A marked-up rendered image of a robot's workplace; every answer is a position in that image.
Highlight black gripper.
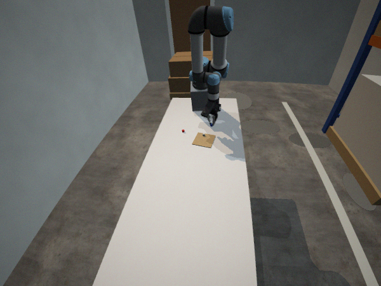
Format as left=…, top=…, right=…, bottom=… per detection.
left=207, top=98, right=221, bottom=125

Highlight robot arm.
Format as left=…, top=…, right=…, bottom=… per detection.
left=188, top=6, right=234, bottom=100

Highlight tan square mat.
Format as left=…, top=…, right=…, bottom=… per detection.
left=192, top=132, right=216, bottom=148

